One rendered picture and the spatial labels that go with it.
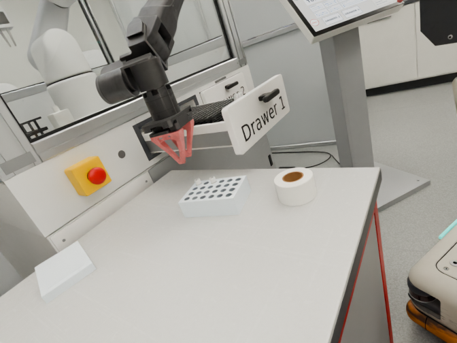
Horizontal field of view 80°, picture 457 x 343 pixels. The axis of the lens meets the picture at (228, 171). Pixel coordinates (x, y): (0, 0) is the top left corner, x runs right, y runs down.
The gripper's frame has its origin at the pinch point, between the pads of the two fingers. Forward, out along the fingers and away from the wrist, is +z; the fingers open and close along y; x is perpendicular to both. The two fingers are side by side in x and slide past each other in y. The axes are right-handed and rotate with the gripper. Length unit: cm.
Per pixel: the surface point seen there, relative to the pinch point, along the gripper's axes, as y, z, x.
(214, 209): 7.5, 9.0, 6.4
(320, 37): -97, -8, 31
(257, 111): -17.0, -1.3, 13.4
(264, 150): -76, 33, -3
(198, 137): -11.7, -0.1, -1.4
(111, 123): -10.9, -9.2, -23.7
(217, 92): -54, -3, -9
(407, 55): -304, 49, 113
